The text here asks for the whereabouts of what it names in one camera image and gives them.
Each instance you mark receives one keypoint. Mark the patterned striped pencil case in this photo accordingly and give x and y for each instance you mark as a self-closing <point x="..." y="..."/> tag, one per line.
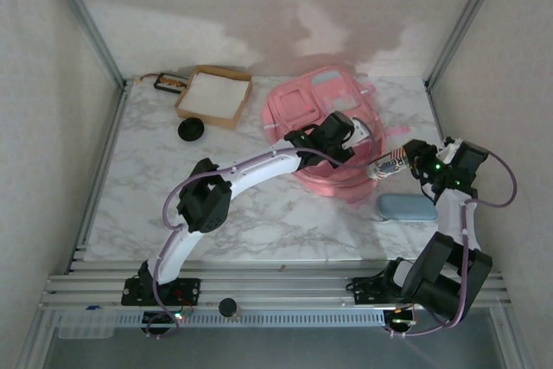
<point x="386" y="167"/>

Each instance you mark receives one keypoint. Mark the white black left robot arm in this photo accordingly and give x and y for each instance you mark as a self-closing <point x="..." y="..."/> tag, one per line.
<point x="259" y="166"/>

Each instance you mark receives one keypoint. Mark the small circuit board with LED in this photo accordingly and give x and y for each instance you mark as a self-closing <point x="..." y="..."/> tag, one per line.
<point x="402" y="320"/>
<point x="180" y="315"/>

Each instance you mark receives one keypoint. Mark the pink student backpack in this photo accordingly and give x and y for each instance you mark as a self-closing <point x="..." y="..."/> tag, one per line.
<point x="298" y="101"/>

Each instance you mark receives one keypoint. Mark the black round lid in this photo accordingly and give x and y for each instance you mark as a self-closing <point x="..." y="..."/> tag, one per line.
<point x="191" y="130"/>

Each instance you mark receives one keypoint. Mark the black round knob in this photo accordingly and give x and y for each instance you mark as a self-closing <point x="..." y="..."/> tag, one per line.
<point x="228" y="307"/>

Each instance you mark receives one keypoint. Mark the cardboard box with white foam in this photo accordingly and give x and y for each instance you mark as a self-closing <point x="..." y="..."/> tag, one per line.
<point x="214" y="94"/>

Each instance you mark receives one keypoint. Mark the black board with orange connectors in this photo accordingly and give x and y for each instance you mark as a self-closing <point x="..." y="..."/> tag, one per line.
<point x="173" y="82"/>

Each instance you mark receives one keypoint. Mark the aluminium base frame rails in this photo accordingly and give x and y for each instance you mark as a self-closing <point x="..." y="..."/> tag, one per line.
<point x="281" y="287"/>

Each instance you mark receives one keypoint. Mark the aluminium corner post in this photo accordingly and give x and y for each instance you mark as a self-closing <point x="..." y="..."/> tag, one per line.
<point x="465" y="19"/>
<point x="86" y="19"/>

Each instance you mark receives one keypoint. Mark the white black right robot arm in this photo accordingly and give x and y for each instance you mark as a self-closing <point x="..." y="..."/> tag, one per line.
<point x="458" y="222"/>

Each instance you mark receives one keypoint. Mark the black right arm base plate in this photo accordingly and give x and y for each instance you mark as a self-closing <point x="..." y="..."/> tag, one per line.
<point x="365" y="291"/>

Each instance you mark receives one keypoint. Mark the aluminium table side rail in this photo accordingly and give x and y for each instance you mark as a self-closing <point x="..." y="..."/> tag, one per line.
<point x="102" y="170"/>

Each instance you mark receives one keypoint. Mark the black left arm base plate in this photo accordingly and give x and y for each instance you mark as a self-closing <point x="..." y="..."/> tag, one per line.
<point x="190" y="291"/>

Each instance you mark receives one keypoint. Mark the light blue glasses case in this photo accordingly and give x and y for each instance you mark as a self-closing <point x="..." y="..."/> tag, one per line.
<point x="406" y="209"/>

